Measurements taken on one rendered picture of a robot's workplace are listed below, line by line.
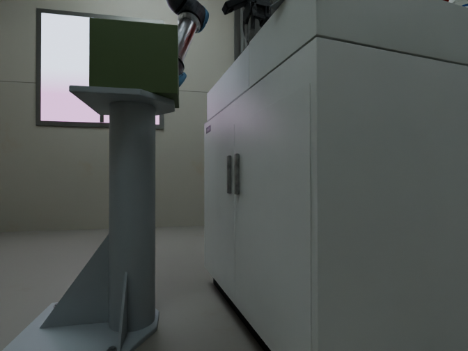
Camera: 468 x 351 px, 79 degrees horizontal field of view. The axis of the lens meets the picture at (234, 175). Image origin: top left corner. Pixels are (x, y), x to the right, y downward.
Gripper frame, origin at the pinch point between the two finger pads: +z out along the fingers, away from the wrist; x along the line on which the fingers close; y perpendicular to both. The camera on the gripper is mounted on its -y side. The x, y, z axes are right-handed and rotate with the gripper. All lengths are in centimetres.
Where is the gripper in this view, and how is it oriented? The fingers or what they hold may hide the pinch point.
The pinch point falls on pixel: (248, 42)
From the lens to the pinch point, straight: 110.3
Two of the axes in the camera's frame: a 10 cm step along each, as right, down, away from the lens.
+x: -3.3, 0.1, 9.4
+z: 0.0, 10.0, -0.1
